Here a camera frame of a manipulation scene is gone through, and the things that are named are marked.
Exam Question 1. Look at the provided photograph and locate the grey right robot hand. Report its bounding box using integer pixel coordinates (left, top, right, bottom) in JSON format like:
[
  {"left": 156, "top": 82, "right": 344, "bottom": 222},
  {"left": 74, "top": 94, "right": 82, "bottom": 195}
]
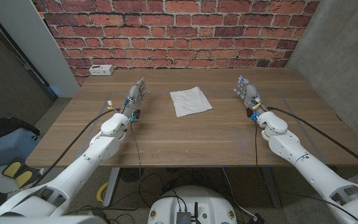
[{"left": 232, "top": 75, "right": 269, "bottom": 122}]

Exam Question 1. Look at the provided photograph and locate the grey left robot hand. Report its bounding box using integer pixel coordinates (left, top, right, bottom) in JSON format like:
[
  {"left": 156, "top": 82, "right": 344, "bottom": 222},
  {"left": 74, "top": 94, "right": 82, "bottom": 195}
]
[{"left": 120, "top": 77, "right": 149, "bottom": 123}]

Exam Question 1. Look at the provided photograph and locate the white cloth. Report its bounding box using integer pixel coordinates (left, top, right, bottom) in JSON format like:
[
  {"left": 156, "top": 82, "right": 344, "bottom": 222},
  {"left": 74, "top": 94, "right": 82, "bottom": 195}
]
[{"left": 169, "top": 86, "right": 214, "bottom": 118}]

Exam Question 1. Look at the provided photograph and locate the white power strip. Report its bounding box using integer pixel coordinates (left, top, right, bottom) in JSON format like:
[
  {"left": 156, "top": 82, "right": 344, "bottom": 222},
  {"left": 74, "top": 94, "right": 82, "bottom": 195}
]
[{"left": 88, "top": 64, "right": 115, "bottom": 77}]

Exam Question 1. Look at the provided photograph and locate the black round fan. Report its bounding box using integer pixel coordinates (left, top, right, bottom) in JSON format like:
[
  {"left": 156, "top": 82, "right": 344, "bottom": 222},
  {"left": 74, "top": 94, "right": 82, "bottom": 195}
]
[{"left": 119, "top": 167, "right": 145, "bottom": 184}]

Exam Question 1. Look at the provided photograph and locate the red brick printed backdrop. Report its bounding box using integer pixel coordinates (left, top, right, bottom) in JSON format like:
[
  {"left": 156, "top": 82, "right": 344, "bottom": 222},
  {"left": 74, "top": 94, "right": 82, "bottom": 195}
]
[{"left": 35, "top": 0, "right": 321, "bottom": 86}]

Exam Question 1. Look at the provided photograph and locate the white table leg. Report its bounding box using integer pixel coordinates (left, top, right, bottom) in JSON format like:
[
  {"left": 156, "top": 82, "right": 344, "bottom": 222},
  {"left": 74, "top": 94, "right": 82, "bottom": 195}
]
[{"left": 103, "top": 167, "right": 121, "bottom": 208}]

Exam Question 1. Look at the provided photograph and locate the grey table leg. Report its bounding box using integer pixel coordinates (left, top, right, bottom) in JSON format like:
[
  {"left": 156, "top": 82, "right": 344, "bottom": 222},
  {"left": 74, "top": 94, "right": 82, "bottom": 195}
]
[{"left": 261, "top": 166, "right": 282, "bottom": 208}]

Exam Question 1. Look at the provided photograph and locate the white robot torso base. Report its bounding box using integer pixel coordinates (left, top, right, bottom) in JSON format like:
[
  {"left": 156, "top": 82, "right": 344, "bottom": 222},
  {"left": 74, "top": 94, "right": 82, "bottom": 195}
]
[{"left": 147, "top": 185, "right": 238, "bottom": 224}]

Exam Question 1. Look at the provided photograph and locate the small grey electronics box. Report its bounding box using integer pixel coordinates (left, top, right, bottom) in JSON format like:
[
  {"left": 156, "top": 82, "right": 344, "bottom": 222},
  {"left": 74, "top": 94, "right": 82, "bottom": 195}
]
[{"left": 176, "top": 211, "right": 192, "bottom": 224}]

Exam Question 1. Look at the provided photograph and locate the black bag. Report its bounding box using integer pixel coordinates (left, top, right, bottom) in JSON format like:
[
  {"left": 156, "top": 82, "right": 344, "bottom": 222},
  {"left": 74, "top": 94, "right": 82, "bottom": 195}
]
[{"left": 0, "top": 116, "right": 40, "bottom": 147}]

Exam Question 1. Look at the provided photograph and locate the blue storage bin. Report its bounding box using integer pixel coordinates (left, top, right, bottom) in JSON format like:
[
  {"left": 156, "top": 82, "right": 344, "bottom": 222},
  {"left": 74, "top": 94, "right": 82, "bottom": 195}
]
[{"left": 0, "top": 127, "right": 42, "bottom": 170}]

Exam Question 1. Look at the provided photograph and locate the black pedal with yellow pads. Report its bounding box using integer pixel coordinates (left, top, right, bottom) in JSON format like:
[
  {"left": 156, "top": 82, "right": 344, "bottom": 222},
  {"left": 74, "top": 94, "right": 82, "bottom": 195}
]
[{"left": 1, "top": 157, "right": 43, "bottom": 189}]

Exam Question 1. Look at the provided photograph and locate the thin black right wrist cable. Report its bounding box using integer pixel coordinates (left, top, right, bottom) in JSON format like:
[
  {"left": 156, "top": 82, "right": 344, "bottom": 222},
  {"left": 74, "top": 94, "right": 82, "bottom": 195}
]
[{"left": 253, "top": 120, "right": 260, "bottom": 169}]

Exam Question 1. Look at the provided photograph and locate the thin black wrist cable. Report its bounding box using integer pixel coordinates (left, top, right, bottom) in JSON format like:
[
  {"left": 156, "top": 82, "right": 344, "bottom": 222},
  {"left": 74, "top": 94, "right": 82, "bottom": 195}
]
[
  {"left": 253, "top": 120, "right": 260, "bottom": 169},
  {"left": 130, "top": 121, "right": 144, "bottom": 187}
]

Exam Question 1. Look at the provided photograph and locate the thin black left wrist cable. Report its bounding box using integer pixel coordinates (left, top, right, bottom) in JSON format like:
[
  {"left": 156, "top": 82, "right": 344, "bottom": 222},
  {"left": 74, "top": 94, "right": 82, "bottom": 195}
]
[{"left": 130, "top": 121, "right": 144, "bottom": 187}]

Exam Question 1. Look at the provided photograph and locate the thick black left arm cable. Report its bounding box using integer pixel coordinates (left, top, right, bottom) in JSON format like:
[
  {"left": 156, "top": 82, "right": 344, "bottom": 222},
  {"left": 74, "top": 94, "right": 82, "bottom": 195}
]
[{"left": 29, "top": 107, "right": 121, "bottom": 189}]

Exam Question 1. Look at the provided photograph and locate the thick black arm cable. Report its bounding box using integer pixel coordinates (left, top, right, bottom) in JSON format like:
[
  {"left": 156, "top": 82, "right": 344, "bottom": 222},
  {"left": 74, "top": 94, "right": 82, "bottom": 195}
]
[
  {"left": 266, "top": 106, "right": 358, "bottom": 175},
  {"left": 29, "top": 107, "right": 121, "bottom": 189}
]

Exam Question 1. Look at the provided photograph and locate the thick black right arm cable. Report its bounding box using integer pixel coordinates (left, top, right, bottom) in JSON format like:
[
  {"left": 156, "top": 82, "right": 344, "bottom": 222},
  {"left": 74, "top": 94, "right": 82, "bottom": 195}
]
[{"left": 266, "top": 106, "right": 358, "bottom": 175}]

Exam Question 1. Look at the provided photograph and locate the white floor cable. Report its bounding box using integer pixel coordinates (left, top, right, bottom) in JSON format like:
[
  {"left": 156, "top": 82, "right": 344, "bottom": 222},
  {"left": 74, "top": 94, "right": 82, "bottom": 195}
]
[{"left": 221, "top": 167, "right": 259, "bottom": 220}]

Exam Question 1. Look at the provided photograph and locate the white wall panel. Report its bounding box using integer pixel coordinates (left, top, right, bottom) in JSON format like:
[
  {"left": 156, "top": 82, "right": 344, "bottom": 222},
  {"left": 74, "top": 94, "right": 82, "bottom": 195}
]
[{"left": 0, "top": 0, "right": 80, "bottom": 99}]

